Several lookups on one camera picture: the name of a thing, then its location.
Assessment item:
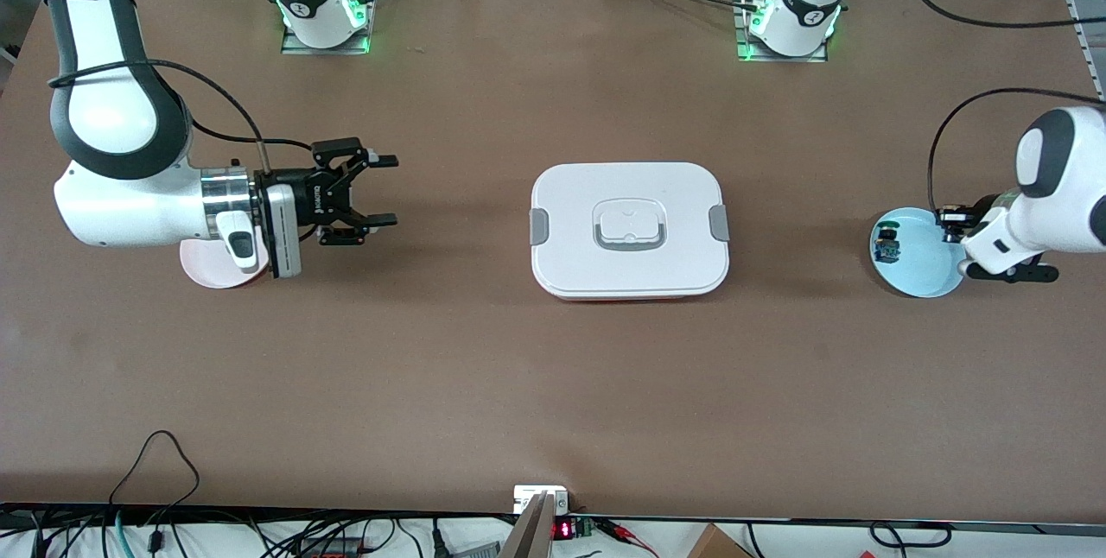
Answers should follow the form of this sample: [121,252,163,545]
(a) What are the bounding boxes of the red clip test leads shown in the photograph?
[594,518,661,558]

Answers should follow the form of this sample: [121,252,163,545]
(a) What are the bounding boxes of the light blue round plate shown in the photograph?
[868,207,968,299]

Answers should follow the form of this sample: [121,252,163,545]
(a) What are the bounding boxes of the grey aluminium profile bar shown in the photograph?
[499,493,556,558]

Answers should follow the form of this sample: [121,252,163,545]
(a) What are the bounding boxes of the green blue switch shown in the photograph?
[873,219,902,265]

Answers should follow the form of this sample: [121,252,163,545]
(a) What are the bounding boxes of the pink round plate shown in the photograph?
[179,238,270,289]

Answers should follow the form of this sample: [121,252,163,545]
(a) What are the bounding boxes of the metal base plate right arm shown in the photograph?
[281,0,379,55]

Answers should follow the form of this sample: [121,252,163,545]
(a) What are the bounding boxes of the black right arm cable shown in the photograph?
[48,59,314,174]

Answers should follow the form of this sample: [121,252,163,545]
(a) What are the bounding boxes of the white socket block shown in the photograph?
[513,485,570,515]

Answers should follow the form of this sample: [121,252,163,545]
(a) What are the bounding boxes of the black coiled cable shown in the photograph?
[868,521,953,549]

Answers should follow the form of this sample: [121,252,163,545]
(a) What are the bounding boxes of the brown cardboard box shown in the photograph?
[687,523,754,558]

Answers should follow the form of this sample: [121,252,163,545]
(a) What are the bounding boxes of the black looped table cable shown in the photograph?
[108,430,201,526]

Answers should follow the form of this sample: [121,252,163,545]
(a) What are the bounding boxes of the perforated aluminium rail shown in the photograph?
[1035,0,1106,103]

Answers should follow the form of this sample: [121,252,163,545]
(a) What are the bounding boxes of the white lunch box grey clips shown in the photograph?
[529,162,731,302]

